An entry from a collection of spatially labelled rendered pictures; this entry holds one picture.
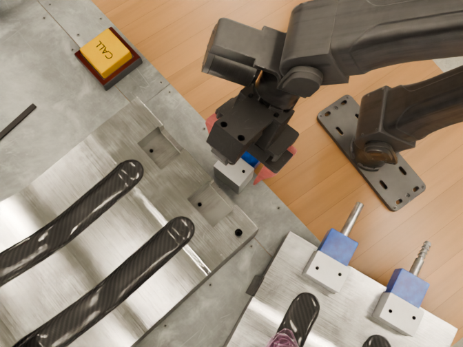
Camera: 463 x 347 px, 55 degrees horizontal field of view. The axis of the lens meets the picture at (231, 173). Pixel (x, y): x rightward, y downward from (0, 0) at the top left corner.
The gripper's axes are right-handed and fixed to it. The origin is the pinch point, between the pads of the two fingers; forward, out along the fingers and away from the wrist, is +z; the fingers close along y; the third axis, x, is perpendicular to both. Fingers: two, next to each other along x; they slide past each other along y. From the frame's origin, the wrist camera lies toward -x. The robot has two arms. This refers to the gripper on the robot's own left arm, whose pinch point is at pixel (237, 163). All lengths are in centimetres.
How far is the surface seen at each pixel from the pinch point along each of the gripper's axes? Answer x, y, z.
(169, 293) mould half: -19.6, 5.0, 6.7
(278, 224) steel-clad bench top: 0.1, 10.5, 5.2
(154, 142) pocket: -5.7, -11.2, 1.4
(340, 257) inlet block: -2.9, 19.8, -1.0
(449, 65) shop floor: 129, 23, 24
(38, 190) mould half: -20.4, -18.2, 7.5
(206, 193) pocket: -6.6, -0.4, 1.9
